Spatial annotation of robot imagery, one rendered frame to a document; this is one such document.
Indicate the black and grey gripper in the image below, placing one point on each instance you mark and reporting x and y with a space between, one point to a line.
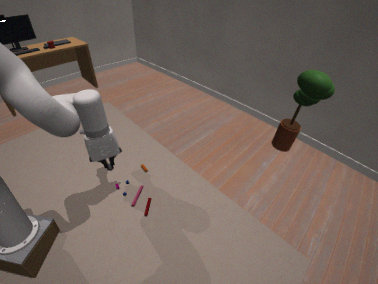
103 148

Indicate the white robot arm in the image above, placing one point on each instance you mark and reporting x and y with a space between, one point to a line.
21 90

